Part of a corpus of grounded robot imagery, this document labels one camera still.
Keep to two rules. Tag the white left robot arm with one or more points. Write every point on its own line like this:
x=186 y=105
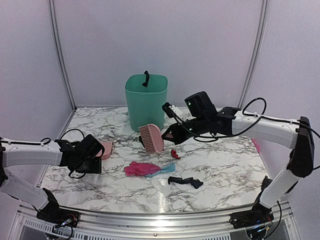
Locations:
x=22 y=153

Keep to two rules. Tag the black strip on bin rim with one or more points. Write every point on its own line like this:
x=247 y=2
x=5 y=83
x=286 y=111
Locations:
x=147 y=79

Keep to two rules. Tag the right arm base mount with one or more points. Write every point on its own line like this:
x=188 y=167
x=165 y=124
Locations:
x=248 y=218

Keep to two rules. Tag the aluminium front table rail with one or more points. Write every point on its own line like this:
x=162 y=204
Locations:
x=100 y=225

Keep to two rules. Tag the red paper scrap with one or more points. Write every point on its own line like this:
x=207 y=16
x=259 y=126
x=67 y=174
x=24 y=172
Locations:
x=175 y=155

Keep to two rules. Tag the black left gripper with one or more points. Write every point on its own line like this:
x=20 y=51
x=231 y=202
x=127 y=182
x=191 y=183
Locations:
x=97 y=168

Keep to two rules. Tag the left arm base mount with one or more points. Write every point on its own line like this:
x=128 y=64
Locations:
x=59 y=216

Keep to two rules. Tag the magenta paper sheet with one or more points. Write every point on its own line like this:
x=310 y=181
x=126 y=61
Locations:
x=141 y=169

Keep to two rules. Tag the pink scrap at table edge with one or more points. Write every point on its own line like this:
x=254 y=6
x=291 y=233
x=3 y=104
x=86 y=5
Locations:
x=257 y=146

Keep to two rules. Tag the pink plastic dustpan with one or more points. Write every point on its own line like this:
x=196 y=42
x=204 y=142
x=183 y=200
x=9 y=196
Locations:
x=108 y=145

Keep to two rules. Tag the green plastic waste bin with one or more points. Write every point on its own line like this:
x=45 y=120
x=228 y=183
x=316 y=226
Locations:
x=145 y=103

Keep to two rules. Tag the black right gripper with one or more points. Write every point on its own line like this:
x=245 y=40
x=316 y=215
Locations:
x=178 y=138

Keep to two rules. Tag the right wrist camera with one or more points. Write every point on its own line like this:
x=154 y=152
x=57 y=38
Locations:
x=173 y=111

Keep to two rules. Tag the pink plastic hand brush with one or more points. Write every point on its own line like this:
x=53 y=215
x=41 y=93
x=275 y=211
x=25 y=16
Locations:
x=151 y=138

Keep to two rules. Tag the light blue paper scrap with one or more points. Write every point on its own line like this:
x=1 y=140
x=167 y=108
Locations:
x=167 y=169

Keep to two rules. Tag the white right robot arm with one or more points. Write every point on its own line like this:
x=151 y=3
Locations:
x=209 y=125

